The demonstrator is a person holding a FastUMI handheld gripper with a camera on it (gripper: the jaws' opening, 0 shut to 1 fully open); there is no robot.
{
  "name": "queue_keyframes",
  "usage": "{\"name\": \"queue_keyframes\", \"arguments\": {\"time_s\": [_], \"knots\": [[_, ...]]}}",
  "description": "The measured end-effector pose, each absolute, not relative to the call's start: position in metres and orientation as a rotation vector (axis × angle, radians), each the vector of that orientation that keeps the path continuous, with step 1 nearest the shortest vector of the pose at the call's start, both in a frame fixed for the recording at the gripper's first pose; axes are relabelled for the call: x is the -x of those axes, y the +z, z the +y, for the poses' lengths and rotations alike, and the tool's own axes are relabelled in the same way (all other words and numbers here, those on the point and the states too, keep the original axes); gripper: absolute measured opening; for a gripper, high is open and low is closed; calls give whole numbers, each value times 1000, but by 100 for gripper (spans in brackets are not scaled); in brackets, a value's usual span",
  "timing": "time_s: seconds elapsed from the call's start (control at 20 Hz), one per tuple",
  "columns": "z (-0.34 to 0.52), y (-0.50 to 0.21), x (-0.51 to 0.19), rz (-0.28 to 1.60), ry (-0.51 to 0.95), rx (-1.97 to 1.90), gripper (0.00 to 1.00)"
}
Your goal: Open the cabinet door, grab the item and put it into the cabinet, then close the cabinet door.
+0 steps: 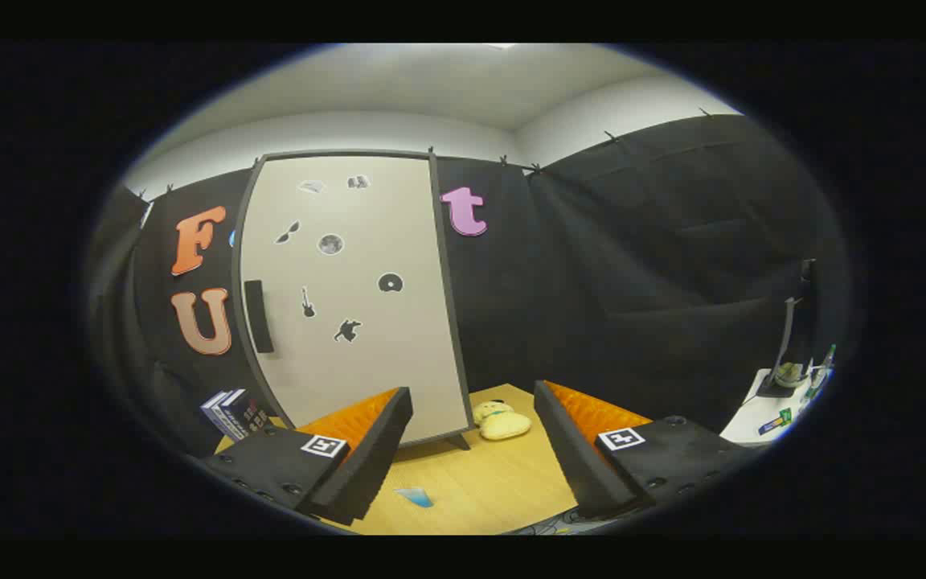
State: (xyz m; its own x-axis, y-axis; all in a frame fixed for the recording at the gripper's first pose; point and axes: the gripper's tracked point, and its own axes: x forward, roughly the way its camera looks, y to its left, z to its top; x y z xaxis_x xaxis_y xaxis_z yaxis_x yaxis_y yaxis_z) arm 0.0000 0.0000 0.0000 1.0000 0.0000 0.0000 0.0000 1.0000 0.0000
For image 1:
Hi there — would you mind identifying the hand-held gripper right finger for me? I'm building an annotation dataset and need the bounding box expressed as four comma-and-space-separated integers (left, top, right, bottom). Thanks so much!
534, 380, 761, 522

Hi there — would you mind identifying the blue white book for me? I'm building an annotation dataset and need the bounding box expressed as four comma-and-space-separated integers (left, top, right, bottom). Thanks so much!
200, 391, 245, 441

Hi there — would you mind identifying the grey cabinet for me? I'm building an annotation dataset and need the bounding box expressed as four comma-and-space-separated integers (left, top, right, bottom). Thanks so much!
231, 150, 476, 451

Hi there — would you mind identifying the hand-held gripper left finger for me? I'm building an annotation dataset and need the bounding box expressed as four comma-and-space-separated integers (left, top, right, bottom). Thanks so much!
204, 387, 414, 528

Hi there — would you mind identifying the white side table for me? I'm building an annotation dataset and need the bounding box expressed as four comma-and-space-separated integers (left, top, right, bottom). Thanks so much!
720, 368, 834, 447

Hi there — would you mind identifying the yellow plush toy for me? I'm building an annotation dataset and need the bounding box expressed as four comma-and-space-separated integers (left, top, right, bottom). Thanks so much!
473, 400, 532, 441

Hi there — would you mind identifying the black backdrop cloth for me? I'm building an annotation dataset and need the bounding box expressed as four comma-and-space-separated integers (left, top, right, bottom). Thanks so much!
89, 113, 842, 459

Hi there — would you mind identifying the black door handle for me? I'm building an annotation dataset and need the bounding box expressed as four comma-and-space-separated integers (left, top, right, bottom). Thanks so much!
244, 280, 275, 355

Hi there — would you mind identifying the dark blue book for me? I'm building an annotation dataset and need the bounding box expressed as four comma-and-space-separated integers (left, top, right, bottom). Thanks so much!
222, 388, 271, 437

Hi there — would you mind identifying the patterned white mat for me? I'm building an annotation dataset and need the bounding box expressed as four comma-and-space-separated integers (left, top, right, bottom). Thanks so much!
511, 515, 617, 536

